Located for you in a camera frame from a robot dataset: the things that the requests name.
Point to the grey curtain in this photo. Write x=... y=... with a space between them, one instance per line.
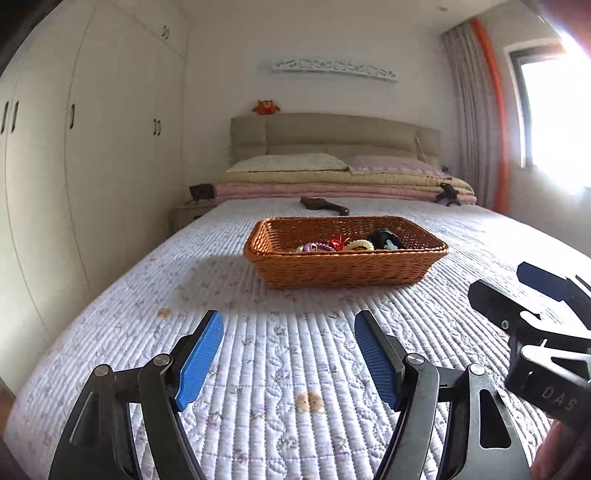
x=471 y=115

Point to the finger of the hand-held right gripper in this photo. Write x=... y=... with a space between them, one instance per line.
x=494 y=300
x=542 y=279

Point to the beige padded headboard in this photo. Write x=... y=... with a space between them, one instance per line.
x=341 y=134

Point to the brown wooden hairbrush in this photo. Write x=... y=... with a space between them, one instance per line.
x=318 y=203

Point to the small black toy figure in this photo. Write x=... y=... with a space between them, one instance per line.
x=448 y=194

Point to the orange curtain strip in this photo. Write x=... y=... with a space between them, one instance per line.
x=498 y=138

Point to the orange plush toy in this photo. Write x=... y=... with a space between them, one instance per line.
x=266 y=107

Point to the white carved wall decoration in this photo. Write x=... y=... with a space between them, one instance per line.
x=332 y=68

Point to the clear plastic packet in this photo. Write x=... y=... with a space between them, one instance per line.
x=390 y=244

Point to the beige nightstand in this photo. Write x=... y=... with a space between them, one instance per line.
x=191 y=214

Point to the folded pink quilt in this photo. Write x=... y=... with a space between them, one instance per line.
x=323 y=190

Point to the white wardrobe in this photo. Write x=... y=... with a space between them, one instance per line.
x=92 y=161

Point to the brown wicker basket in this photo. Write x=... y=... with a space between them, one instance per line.
x=341 y=270

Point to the white quilted bedspread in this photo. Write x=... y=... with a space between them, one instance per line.
x=286 y=332

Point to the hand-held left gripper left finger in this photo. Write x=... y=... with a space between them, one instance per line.
x=201 y=361

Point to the black scrunchie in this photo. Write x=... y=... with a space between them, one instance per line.
x=383 y=236

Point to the window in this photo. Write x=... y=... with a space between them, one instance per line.
x=554 y=115

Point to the dark box on nightstand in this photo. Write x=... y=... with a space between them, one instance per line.
x=201 y=192

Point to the person's right hand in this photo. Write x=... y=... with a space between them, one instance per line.
x=563 y=454

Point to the folded beige quilt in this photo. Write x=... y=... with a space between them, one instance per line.
x=323 y=177

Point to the pink pillow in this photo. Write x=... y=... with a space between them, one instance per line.
x=392 y=165

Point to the white floral pillow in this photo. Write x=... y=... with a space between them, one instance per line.
x=286 y=163

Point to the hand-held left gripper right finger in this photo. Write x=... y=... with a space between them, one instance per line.
x=378 y=361

